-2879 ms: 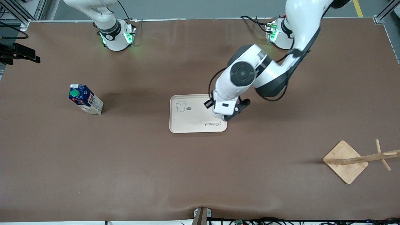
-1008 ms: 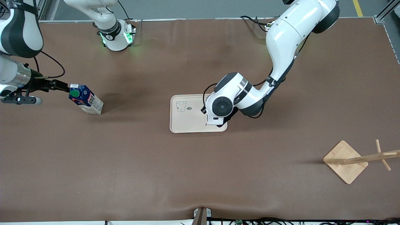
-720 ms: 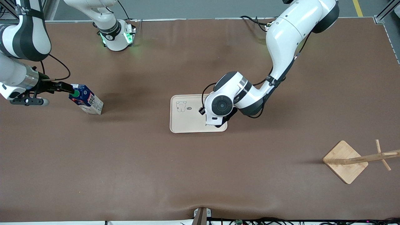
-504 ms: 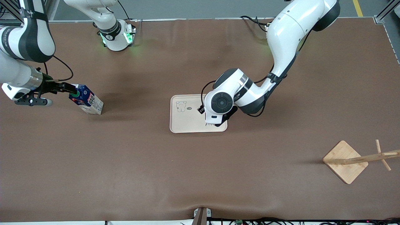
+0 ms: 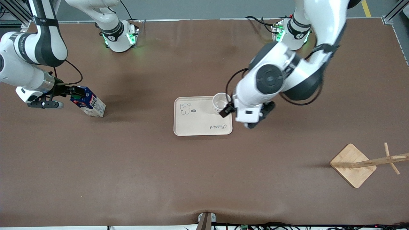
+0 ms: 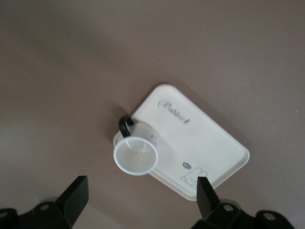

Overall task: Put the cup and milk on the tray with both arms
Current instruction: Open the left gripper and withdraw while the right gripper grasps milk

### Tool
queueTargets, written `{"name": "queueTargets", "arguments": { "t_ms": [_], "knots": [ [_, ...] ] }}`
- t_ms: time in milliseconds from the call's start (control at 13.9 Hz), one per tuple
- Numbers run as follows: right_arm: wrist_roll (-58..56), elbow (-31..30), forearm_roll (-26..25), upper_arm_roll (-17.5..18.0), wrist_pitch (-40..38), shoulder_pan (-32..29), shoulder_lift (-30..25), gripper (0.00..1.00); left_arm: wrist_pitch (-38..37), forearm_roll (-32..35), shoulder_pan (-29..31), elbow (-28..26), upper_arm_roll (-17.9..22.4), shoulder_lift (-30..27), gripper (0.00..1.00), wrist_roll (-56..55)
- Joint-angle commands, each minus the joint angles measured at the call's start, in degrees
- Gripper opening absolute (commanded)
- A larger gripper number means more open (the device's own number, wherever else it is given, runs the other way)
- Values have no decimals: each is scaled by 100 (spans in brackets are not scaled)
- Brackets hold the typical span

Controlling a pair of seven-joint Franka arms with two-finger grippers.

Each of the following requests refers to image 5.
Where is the white cup with black handle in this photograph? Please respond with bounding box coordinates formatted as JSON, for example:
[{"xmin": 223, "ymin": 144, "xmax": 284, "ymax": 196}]
[{"xmin": 212, "ymin": 92, "xmax": 232, "ymax": 114}]

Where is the blue milk carton green cap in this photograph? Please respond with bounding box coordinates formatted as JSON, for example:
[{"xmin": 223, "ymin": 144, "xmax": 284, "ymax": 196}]
[{"xmin": 70, "ymin": 85, "xmax": 106, "ymax": 118}]

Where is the cream tray with Rabbit print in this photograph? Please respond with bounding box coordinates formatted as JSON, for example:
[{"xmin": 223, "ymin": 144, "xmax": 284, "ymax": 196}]
[{"xmin": 174, "ymin": 96, "xmax": 233, "ymax": 137}]

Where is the wooden mug stand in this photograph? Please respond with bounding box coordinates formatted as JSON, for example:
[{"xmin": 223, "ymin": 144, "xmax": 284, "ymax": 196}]
[{"xmin": 330, "ymin": 142, "xmax": 409, "ymax": 189}]

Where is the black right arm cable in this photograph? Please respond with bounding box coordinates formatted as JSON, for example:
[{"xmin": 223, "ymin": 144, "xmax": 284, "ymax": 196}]
[{"xmin": 53, "ymin": 59, "xmax": 83, "ymax": 86}]

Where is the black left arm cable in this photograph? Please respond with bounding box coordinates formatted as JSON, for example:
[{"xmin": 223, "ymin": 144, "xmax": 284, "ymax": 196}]
[{"xmin": 225, "ymin": 42, "xmax": 339, "ymax": 106}]

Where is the aluminium frame profile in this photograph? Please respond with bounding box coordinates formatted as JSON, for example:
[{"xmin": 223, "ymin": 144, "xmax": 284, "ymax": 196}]
[
  {"xmin": 0, "ymin": 0, "xmax": 35, "ymax": 31},
  {"xmin": 382, "ymin": 0, "xmax": 409, "ymax": 25}
]

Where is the black cable at arm base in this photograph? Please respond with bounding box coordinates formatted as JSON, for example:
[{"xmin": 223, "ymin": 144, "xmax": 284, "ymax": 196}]
[
  {"xmin": 120, "ymin": 0, "xmax": 141, "ymax": 23},
  {"xmin": 245, "ymin": 15, "xmax": 276, "ymax": 34}
]

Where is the metal camera pole bracket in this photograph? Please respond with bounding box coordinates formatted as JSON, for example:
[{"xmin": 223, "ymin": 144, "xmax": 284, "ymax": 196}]
[{"xmin": 198, "ymin": 212, "xmax": 216, "ymax": 230}]

